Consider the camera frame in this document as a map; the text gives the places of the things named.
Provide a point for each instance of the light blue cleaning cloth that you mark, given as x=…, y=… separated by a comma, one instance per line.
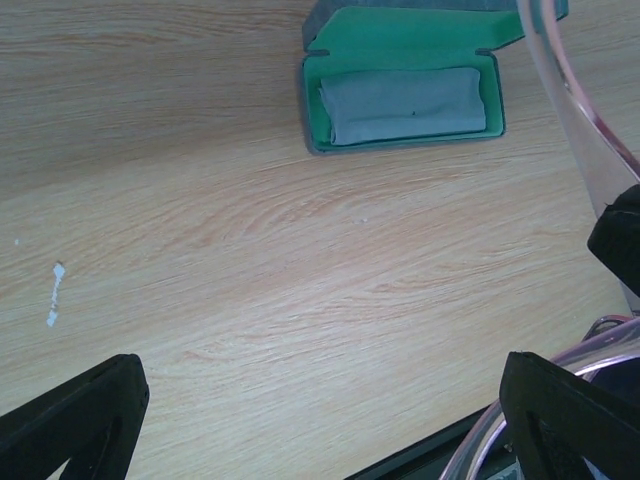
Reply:
x=373, y=106

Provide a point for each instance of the white paint mark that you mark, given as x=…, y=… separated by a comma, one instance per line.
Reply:
x=59, y=272

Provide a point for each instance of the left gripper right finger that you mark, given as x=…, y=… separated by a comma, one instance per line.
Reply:
x=559, y=423

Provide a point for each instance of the grey glasses case green lining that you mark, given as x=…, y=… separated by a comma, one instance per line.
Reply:
x=353, y=36

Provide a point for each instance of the pink sunglasses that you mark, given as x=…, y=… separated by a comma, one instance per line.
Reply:
x=608, y=169

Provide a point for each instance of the black aluminium frame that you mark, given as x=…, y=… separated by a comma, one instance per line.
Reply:
x=427, y=458

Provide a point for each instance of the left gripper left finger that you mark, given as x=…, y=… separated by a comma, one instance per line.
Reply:
x=85, y=428

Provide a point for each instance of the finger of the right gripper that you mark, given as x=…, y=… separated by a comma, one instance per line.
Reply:
x=614, y=241

